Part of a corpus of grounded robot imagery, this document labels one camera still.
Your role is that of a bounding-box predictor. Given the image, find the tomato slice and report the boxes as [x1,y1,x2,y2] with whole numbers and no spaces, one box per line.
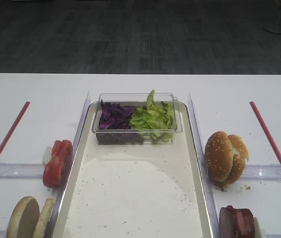
[52,140,72,164]
[43,155,67,188]

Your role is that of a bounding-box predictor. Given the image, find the plain bun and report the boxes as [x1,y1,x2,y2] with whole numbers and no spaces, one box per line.
[33,198,55,238]
[6,196,40,238]

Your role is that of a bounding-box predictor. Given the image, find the rear plain bun bottom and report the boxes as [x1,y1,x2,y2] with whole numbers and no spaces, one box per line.
[33,198,55,238]

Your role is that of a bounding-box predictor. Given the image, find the clear pusher track right rear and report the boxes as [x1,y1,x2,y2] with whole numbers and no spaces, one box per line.
[240,164,281,181]

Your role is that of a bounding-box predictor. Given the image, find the front sesame bun top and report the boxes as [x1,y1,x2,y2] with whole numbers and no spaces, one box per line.
[205,131,233,182]

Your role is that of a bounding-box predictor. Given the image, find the green lettuce leaves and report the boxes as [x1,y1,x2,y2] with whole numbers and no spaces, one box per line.
[130,89,174,143]

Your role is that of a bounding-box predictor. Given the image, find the rear sesame bun top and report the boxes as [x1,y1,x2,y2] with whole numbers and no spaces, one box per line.
[226,134,249,184]

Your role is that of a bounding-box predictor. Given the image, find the brown meat patties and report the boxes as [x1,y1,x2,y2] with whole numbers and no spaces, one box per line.
[219,205,255,238]

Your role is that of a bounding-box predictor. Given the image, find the clear divider rail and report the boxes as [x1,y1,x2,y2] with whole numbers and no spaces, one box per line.
[49,92,90,226]
[188,94,222,238]

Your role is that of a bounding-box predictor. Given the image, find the red strip right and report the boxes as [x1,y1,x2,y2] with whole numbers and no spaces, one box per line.
[249,101,281,164]

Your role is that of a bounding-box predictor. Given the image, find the white pusher block right front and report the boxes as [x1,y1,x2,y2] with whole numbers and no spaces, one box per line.
[254,217,266,238]

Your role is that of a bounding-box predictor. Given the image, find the red strip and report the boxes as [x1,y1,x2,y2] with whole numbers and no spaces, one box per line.
[249,101,281,164]
[0,101,30,155]

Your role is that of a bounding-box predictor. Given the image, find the rear tomato slice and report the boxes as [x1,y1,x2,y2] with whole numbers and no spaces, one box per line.
[52,140,72,164]

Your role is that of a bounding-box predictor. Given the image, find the metal serving tray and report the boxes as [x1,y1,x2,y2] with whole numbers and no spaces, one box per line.
[53,103,212,238]

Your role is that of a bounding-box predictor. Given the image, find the clear plastic container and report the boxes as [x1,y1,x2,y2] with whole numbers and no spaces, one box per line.
[91,90,182,145]

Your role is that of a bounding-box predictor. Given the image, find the shredded purple cabbage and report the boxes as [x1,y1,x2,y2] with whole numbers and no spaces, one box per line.
[99,100,134,129]

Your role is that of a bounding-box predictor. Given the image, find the front plain bun bottom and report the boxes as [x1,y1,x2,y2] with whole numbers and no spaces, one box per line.
[6,196,40,238]

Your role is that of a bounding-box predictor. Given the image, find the clear divider rail right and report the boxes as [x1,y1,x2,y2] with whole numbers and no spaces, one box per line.
[188,94,222,238]

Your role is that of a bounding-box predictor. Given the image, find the clear pusher track left rear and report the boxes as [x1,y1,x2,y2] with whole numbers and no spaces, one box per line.
[0,162,44,179]

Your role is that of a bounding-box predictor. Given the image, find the front tomato slice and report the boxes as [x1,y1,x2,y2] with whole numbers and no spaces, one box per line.
[43,155,67,188]

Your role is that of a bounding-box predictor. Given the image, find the clear pusher track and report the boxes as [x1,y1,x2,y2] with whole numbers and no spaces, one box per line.
[0,162,44,179]
[240,164,281,181]

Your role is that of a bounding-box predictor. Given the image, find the red strip left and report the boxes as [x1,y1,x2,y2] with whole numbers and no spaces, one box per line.
[0,101,30,155]

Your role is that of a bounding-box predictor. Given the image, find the clear divider rail left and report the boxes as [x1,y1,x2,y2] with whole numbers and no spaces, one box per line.
[49,92,90,226]

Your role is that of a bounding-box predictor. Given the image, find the sesame bun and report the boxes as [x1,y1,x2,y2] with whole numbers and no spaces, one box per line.
[205,131,233,182]
[226,134,249,184]

